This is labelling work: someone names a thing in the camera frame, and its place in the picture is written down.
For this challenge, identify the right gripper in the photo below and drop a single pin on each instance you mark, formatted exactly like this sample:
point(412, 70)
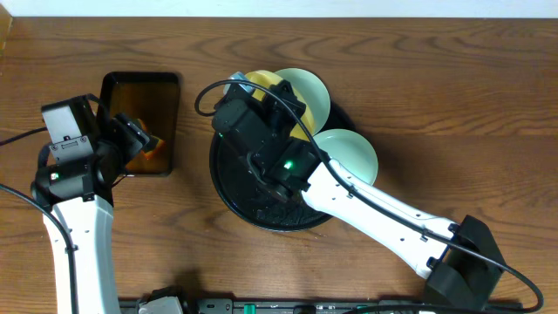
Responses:
point(280, 102)

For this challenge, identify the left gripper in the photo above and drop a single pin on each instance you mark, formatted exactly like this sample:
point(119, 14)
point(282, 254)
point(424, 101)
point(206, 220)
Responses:
point(129, 133)

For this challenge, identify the orange green scrub sponge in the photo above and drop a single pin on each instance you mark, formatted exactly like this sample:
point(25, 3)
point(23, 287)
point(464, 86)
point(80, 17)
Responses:
point(154, 145)

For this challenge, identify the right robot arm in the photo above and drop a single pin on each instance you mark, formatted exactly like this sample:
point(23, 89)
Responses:
point(461, 263)

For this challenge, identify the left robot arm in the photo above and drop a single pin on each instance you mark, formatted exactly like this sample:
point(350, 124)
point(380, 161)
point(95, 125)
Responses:
point(88, 152)

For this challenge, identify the black rectangular water tray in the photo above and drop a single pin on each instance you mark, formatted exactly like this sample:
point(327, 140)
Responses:
point(153, 98)

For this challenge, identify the round black serving tray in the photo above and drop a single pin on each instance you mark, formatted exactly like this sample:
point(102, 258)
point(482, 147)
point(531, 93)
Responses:
point(260, 173)

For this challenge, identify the light blue plate top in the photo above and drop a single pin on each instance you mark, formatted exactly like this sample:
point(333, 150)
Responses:
point(314, 92)

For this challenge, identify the light blue plate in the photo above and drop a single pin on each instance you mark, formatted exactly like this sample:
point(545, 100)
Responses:
point(314, 92)
point(352, 150)

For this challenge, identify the light blue plate right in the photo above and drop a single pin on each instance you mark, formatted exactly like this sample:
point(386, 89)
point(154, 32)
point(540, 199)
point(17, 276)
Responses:
point(352, 150)

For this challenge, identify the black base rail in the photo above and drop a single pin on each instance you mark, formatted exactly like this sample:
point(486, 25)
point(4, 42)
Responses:
point(230, 306)

